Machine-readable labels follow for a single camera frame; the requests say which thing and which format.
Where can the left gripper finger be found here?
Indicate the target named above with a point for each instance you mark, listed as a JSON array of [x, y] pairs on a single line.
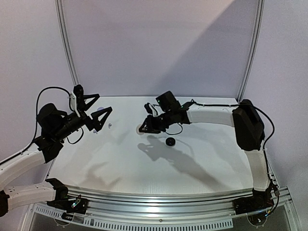
[[99, 118], [89, 100]]

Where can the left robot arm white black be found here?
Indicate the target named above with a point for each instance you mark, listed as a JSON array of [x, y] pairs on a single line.
[[56, 126]]

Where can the right aluminium frame post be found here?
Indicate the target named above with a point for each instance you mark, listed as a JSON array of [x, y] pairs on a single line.
[[252, 49]]

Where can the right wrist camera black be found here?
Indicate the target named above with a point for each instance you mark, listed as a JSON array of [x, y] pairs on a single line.
[[149, 108]]

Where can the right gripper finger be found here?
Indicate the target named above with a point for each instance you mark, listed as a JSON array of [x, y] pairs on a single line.
[[147, 123], [145, 129]]

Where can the left aluminium frame post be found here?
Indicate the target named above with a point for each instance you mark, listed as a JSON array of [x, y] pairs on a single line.
[[65, 41]]

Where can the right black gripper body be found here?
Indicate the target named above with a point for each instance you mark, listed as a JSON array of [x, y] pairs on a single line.
[[154, 122]]

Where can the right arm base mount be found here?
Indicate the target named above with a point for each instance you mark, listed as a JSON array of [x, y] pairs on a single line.
[[252, 203]]

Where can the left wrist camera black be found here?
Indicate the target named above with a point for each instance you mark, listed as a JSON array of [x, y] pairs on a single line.
[[78, 93]]

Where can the aluminium frame post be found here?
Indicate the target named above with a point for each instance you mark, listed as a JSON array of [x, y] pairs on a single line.
[[65, 41], [252, 49]]

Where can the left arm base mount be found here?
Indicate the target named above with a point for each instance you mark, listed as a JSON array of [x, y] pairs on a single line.
[[70, 206]]

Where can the aluminium front rail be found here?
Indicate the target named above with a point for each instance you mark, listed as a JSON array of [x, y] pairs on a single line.
[[109, 211]]

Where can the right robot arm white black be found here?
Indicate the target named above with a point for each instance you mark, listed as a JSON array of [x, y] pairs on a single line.
[[243, 117]]

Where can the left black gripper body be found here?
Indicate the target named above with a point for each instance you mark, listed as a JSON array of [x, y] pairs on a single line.
[[88, 121]]

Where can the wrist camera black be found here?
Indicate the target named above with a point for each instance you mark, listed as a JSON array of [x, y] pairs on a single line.
[[149, 108], [78, 93]]

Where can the pink earbud charging case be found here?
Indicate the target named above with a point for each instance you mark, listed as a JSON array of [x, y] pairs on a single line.
[[138, 130]]

